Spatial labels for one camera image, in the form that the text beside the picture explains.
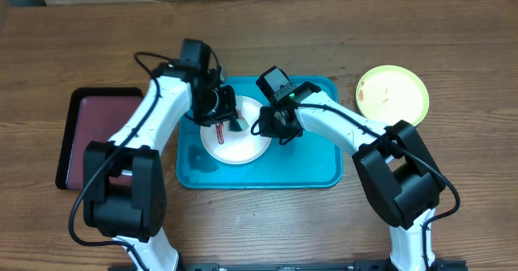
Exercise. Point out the blue plastic serving tray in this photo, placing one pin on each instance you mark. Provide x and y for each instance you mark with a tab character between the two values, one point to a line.
309	161

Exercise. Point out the yellow-green plate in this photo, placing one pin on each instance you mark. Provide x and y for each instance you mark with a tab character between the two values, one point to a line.
390	93

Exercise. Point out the white pink plate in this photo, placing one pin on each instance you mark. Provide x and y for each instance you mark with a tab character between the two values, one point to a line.
236	147

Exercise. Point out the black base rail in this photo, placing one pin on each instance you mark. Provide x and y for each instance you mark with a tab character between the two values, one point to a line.
359	265

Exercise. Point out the black tray with red liquid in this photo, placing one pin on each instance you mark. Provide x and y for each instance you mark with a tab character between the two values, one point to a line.
94	114

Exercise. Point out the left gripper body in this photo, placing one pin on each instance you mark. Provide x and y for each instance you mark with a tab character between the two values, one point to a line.
216	107

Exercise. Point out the green scrubbing sponge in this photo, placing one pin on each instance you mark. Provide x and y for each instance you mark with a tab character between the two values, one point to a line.
237	125

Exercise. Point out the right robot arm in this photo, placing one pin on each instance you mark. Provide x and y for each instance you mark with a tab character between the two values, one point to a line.
400	179

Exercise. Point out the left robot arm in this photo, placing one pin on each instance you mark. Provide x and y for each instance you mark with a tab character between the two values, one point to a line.
123	201

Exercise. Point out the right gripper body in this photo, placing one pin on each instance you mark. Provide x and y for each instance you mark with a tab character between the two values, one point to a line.
276	126

